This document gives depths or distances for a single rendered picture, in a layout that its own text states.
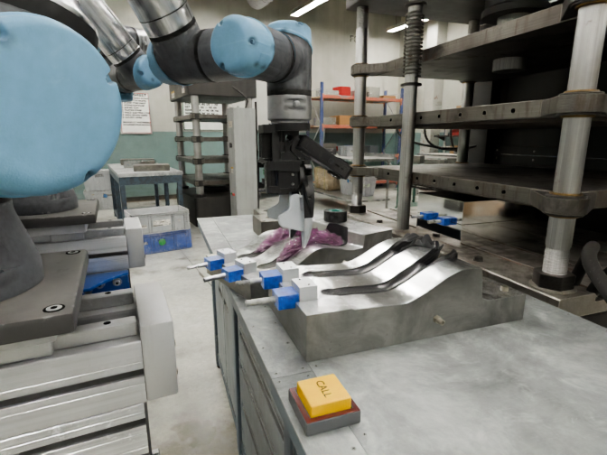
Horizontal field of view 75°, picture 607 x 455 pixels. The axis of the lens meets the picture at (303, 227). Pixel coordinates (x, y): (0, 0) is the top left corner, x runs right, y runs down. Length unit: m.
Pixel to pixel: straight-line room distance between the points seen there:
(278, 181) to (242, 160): 4.60
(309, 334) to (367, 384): 0.12
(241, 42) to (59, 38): 0.29
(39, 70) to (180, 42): 0.36
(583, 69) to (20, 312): 1.17
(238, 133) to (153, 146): 3.10
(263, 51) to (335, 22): 9.26
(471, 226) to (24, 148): 1.44
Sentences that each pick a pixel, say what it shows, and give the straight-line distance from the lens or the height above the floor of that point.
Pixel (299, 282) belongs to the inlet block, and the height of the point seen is 0.92.
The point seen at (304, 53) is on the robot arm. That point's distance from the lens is 0.68.
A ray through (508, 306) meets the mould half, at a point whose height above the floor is 0.84.
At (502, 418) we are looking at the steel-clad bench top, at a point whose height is 0.80.
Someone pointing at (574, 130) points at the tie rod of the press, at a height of 1.20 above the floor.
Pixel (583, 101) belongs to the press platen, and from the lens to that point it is 1.17.
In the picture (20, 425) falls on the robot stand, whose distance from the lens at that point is 0.50.
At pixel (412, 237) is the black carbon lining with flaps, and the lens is 1.00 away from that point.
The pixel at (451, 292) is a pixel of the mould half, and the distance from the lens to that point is 0.83.
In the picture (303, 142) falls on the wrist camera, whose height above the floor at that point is 1.18.
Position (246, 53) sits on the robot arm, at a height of 1.29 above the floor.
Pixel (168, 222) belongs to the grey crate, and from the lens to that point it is 4.38.
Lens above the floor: 1.18
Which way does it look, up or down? 13 degrees down
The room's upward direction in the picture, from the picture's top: straight up
